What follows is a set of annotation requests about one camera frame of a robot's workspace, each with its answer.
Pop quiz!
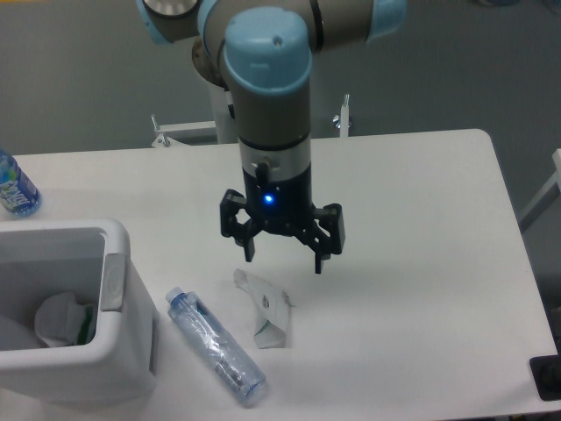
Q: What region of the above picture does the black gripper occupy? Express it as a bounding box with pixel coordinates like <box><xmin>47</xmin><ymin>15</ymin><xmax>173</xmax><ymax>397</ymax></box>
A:
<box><xmin>219</xmin><ymin>166</ymin><xmax>345</xmax><ymax>275</ymax></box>

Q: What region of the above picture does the clear plastic bottle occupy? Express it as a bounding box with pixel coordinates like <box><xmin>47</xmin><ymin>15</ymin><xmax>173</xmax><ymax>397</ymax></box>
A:
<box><xmin>166</xmin><ymin>287</ymin><xmax>266</xmax><ymax>407</ymax></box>

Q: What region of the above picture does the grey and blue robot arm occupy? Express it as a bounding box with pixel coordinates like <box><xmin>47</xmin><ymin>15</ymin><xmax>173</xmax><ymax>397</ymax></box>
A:
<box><xmin>137</xmin><ymin>1</ymin><xmax>408</xmax><ymax>267</ymax></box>

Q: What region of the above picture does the white trash can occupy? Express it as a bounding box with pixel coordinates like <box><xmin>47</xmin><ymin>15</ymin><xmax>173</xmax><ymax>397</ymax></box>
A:
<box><xmin>1</xmin><ymin>219</ymin><xmax>158</xmax><ymax>403</ymax></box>

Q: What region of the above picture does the white paper trash in bin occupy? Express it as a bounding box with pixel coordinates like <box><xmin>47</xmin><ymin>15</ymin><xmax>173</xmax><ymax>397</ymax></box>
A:
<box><xmin>34</xmin><ymin>291</ymin><xmax>97</xmax><ymax>347</ymax></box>

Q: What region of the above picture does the blue labelled water bottle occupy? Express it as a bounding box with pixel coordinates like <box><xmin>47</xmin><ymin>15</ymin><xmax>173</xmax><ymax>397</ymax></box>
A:
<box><xmin>1</xmin><ymin>150</ymin><xmax>42</xmax><ymax>218</ymax></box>

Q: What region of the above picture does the black clamp at table corner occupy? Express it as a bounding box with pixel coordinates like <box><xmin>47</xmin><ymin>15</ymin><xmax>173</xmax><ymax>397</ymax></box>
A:
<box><xmin>529</xmin><ymin>354</ymin><xmax>560</xmax><ymax>402</ymax></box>

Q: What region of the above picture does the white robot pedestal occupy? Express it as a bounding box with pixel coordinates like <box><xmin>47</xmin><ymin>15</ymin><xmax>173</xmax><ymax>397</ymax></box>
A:
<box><xmin>209</xmin><ymin>84</ymin><xmax>238</xmax><ymax>144</ymax></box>

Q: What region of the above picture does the white right base bracket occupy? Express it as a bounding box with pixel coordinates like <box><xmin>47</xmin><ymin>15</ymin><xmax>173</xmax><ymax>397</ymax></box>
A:
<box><xmin>332</xmin><ymin>93</ymin><xmax>352</xmax><ymax>138</ymax></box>

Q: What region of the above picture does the white base bracket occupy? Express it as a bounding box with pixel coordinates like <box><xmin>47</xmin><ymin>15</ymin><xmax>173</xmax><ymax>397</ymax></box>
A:
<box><xmin>151</xmin><ymin>114</ymin><xmax>217</xmax><ymax>148</ymax></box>
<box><xmin>332</xmin><ymin>93</ymin><xmax>352</xmax><ymax>138</ymax></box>

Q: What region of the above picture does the white left base bracket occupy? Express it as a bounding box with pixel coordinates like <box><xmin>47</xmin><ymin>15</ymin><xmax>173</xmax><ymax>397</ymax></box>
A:
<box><xmin>151</xmin><ymin>114</ymin><xmax>217</xmax><ymax>148</ymax></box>

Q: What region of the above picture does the white frame at right edge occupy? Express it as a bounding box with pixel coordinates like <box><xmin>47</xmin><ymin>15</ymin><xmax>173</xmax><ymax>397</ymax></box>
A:
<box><xmin>518</xmin><ymin>148</ymin><xmax>560</xmax><ymax>233</ymax></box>

